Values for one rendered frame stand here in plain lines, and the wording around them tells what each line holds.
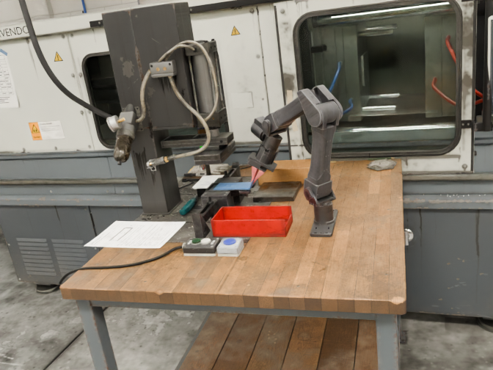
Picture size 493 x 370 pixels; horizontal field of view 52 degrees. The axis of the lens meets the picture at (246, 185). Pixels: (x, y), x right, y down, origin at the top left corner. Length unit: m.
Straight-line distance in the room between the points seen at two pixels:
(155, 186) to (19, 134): 1.47
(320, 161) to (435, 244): 1.06
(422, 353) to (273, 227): 1.21
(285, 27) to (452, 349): 1.65
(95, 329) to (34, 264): 1.94
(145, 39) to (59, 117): 1.31
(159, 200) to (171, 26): 0.64
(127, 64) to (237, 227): 0.69
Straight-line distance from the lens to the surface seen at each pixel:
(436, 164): 2.32
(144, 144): 1.89
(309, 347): 2.26
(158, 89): 1.81
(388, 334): 1.37
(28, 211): 3.38
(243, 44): 2.40
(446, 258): 2.53
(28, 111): 3.15
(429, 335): 2.69
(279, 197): 1.90
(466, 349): 2.64
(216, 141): 1.80
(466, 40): 2.22
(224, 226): 1.66
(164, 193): 1.92
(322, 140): 1.54
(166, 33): 1.77
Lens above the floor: 1.60
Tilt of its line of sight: 19 degrees down
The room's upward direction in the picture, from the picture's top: 8 degrees counter-clockwise
